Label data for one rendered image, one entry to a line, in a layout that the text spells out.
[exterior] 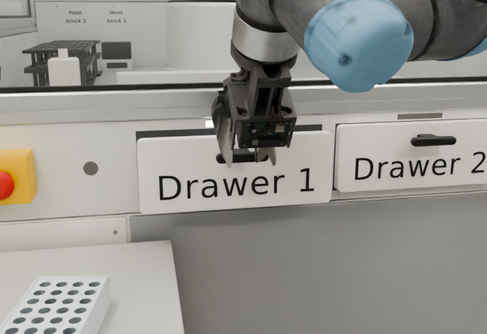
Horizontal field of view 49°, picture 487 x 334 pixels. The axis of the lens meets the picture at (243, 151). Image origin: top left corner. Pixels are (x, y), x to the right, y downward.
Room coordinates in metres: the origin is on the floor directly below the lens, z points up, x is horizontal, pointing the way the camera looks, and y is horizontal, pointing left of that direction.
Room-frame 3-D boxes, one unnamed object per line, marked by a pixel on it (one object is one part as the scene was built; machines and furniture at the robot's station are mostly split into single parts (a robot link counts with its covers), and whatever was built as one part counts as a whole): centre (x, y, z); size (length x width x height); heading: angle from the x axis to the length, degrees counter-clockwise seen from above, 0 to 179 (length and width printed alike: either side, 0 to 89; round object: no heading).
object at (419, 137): (0.84, -0.30, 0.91); 0.07 x 0.04 x 0.01; 101
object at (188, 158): (0.77, 0.01, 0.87); 0.29 x 0.02 x 0.11; 101
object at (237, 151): (0.74, 0.00, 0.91); 0.07 x 0.04 x 0.01; 101
